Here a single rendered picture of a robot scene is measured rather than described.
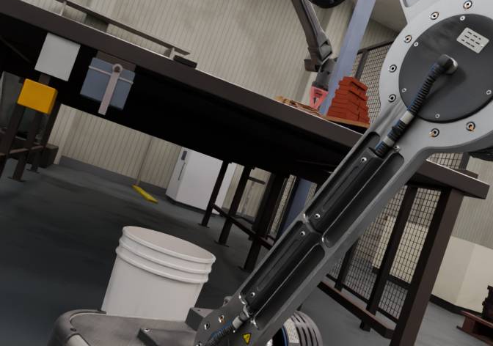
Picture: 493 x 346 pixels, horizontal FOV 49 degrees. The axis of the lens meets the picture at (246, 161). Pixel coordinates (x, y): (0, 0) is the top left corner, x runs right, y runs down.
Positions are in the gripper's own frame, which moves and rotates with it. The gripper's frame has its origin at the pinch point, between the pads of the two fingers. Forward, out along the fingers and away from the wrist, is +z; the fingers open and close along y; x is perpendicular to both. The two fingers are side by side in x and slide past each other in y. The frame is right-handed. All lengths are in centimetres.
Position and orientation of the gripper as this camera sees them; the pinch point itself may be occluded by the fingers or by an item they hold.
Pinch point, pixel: (312, 107)
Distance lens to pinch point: 214.2
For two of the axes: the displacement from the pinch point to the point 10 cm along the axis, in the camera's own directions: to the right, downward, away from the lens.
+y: -0.8, -0.5, -10.0
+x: 9.4, 3.2, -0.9
